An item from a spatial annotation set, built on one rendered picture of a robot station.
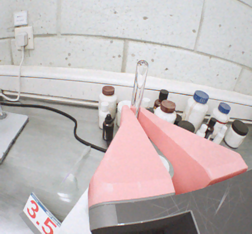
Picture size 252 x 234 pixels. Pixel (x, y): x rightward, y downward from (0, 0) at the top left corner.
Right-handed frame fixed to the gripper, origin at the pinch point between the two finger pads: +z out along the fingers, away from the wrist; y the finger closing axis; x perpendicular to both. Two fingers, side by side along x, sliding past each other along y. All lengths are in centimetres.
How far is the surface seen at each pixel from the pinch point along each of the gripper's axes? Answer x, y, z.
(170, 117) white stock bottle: 17.6, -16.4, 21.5
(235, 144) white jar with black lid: 24, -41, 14
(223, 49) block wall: 0, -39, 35
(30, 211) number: 24.4, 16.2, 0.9
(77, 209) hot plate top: 17.3, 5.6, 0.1
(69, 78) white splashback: 16.9, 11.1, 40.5
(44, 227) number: 24.4, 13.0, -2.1
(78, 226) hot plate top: 17.3, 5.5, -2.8
